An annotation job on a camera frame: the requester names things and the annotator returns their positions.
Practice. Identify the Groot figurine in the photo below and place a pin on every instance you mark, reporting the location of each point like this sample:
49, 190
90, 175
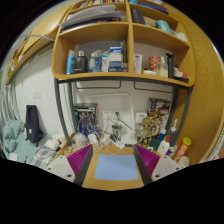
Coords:
144, 136

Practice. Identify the figure box on desk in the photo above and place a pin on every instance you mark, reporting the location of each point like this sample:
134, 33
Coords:
86, 117

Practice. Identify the clear pump bottle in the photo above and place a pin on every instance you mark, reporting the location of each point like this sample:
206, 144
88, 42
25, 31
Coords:
162, 68

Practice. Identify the blue pouch on shelf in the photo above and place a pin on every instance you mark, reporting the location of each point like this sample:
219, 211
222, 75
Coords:
70, 63

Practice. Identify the black backpack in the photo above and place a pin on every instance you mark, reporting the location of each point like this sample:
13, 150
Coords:
34, 133

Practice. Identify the white tube on shelf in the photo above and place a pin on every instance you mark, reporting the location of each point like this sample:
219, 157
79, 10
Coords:
138, 63

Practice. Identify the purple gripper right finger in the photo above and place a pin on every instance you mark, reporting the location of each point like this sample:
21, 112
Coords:
153, 167

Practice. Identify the wooden shelf unit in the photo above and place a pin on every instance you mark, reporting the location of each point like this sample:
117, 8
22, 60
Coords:
200, 101

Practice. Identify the white glue bottle red cap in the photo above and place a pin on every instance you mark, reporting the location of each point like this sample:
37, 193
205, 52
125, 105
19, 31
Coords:
164, 146

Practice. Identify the black water bottle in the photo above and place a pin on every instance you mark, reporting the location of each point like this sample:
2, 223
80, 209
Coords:
81, 63

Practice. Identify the stack of papers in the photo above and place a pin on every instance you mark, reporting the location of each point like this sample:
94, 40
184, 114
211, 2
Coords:
96, 12

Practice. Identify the teal bedding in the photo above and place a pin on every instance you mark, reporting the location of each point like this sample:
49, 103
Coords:
16, 145

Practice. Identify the blue white box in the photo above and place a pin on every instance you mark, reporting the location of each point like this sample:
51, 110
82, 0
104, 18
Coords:
115, 59

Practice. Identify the blue mouse pad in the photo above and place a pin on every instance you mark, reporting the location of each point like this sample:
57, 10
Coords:
116, 167

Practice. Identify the orange yellow can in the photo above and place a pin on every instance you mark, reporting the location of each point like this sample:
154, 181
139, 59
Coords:
186, 142

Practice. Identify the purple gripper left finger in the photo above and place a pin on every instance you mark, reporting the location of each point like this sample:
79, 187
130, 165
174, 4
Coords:
74, 167

